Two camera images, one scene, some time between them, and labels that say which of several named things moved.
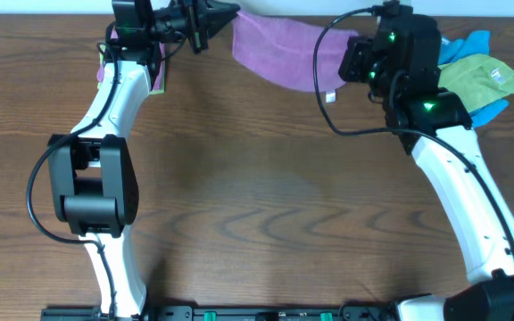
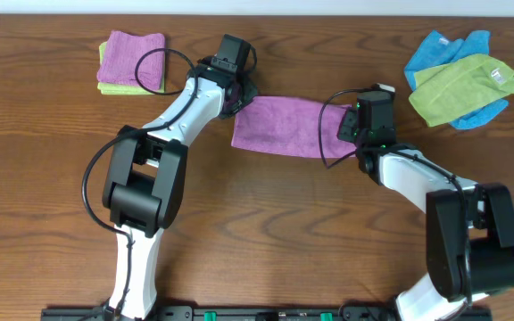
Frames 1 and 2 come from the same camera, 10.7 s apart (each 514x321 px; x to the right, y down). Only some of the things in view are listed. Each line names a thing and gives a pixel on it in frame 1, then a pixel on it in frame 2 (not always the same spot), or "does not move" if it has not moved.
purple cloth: x=283 y=53 → x=289 y=127
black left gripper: x=195 y=27 → x=244 y=95
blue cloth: x=474 y=43 does not move
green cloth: x=480 y=80 does not move
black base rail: x=348 y=312 does not move
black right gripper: x=353 y=60 → x=347 y=126
